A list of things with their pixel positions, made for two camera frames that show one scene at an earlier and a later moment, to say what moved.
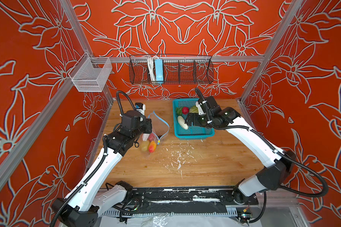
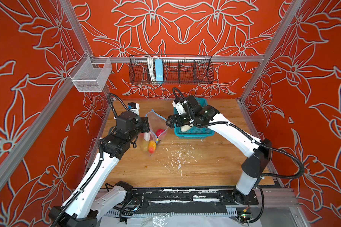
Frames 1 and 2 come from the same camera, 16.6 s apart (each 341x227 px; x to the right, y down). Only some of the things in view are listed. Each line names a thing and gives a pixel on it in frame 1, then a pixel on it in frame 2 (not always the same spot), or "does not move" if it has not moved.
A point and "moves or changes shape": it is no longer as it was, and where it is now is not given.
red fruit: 185,110 moves or changes shape
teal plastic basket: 193,132 does not move
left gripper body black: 145,127 does not move
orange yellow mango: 152,146 does not move
